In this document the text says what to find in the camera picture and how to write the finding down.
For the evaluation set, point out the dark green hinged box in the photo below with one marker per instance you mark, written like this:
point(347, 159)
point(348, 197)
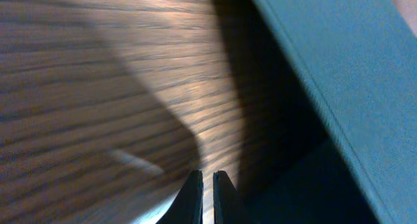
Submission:
point(357, 61)

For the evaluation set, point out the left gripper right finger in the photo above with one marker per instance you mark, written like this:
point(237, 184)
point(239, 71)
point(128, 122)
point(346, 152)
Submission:
point(228, 208)

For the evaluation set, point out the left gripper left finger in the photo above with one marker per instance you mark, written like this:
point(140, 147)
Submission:
point(187, 207)

